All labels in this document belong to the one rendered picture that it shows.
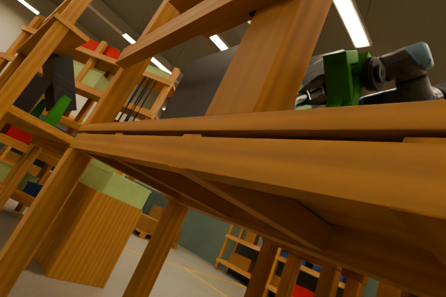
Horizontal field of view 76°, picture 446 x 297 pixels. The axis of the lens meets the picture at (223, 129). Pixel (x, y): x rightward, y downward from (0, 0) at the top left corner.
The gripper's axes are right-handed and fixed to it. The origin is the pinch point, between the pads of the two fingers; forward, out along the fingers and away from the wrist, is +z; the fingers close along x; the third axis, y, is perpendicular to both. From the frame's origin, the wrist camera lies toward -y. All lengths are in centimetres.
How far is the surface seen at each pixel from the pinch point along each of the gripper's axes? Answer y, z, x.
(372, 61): -22.2, -27.5, 2.0
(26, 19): 224, 787, 449
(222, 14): -27.7, 1.2, 27.3
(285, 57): -39.7, -17.7, 7.9
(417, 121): -57, -37, -6
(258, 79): -45.4, -14.0, 5.4
